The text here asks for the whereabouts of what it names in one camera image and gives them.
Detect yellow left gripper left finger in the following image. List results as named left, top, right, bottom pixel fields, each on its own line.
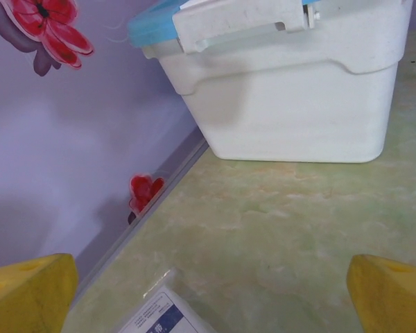
left=0, top=253, right=79, bottom=333

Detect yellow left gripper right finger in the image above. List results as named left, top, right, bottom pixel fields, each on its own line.
left=345, top=254, right=416, bottom=333

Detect white printed label card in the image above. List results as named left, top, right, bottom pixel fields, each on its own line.
left=117, top=266, right=218, bottom=333

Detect white storage box blue lid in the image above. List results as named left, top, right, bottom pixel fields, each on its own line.
left=126, top=0, right=414, bottom=164

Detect aluminium table edge rail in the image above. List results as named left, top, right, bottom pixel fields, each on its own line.
left=68, top=136, right=211, bottom=311

